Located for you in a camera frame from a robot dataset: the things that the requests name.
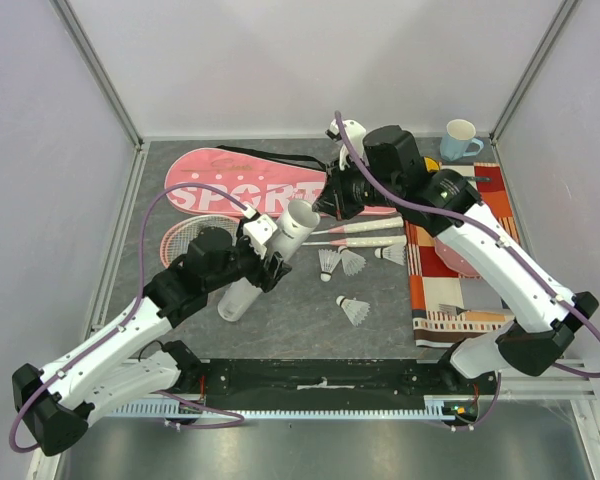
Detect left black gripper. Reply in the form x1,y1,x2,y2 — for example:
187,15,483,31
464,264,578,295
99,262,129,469
205,219,291,293

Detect white shuttlecock tube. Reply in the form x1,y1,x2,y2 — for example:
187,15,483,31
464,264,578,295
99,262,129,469
218,199,320,322

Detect white shuttlecock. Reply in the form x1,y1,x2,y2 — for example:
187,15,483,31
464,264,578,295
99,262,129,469
338,246,366,276
336,295,370,327
374,244,406,265
318,249,341,282

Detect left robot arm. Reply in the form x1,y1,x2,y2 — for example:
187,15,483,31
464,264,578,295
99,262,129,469
12,220,291,456

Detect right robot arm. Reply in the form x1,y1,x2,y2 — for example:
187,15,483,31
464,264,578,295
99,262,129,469
313,120,599,394

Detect pink badminton racket upper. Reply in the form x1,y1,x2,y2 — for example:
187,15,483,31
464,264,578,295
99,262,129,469
159,215,403,267

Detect pink badminton racket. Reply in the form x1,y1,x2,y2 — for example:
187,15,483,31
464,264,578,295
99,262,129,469
159,215,403,267
160,219,408,269

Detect pink badminton racket lower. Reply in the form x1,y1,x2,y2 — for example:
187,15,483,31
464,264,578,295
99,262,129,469
160,219,408,269

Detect pink racket bag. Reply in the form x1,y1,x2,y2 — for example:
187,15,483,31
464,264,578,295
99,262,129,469
163,146,402,218

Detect yellow mug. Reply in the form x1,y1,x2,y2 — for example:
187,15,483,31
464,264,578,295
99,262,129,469
424,157,440,173

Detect pink dotted plate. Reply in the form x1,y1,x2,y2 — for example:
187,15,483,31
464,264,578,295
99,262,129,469
434,238,480,278

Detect light blue mug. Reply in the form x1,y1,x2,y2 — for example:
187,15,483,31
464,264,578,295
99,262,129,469
440,119,484,162

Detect orange patchwork cloth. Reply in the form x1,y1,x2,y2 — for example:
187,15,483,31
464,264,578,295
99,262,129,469
405,163,520,348

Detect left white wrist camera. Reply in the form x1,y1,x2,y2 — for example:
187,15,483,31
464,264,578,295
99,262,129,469
241,207,278,258

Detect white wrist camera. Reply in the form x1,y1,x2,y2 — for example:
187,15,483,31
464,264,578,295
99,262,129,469
325,120,368,171
241,207,278,258

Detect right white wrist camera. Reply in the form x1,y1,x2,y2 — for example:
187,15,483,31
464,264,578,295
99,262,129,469
325,120,368,171

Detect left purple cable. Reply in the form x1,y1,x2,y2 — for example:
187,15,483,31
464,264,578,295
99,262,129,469
8,183,254,454

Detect purple cable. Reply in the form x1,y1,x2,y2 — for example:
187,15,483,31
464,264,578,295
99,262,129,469
333,110,600,378
8,183,254,454

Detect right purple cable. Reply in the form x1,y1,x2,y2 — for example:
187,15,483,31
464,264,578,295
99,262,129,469
333,110,600,378

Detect white cable duct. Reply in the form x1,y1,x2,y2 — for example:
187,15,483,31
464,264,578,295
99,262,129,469
107,396,455,421

